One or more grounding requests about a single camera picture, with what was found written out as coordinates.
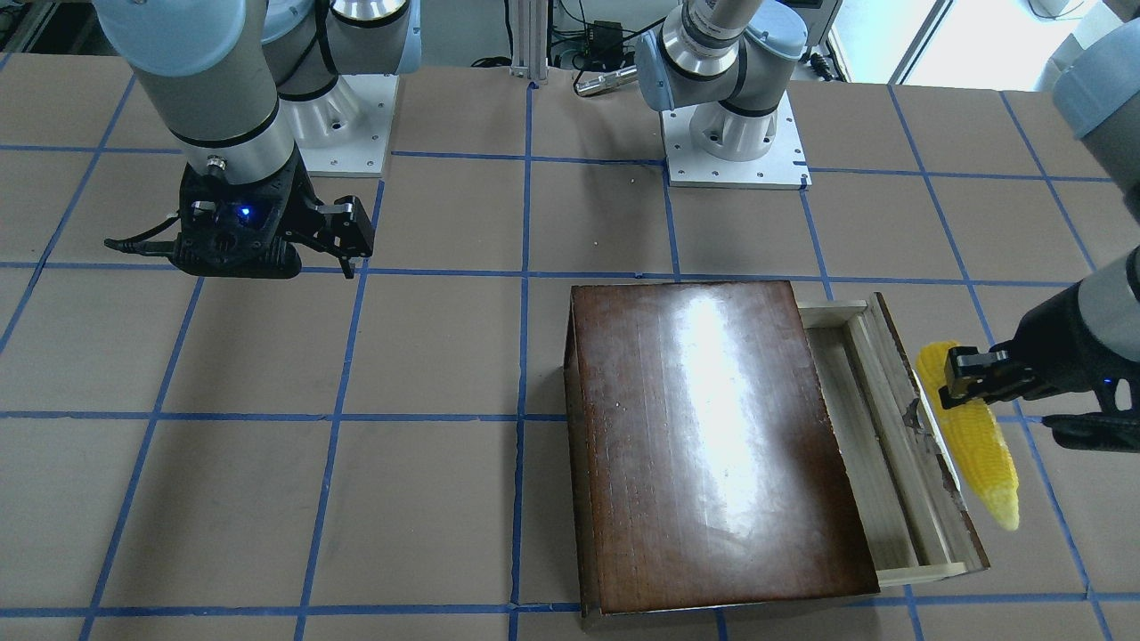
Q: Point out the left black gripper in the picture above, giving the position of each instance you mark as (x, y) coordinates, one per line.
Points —
(1060, 343)

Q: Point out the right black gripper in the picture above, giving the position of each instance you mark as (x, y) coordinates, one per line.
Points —
(300, 206)

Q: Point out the yellow corn cob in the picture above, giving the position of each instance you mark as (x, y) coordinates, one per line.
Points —
(974, 439)

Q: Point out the wooden drawer with white handle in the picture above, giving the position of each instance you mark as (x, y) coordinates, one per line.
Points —
(910, 501)

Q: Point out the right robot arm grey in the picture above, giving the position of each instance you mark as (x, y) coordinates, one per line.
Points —
(258, 94)

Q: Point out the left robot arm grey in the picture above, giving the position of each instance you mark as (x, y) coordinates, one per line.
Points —
(733, 59)

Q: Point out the dark wooden drawer cabinet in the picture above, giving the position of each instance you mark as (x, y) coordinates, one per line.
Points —
(706, 470)

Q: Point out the silver metal cylinder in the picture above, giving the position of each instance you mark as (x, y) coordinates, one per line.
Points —
(605, 82)

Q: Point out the black electronics box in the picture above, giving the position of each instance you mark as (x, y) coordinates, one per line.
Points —
(603, 45)

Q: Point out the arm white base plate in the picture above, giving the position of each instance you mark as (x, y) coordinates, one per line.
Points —
(735, 165)
(346, 131)

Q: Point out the aluminium frame post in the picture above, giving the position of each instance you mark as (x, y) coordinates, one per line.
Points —
(529, 40)

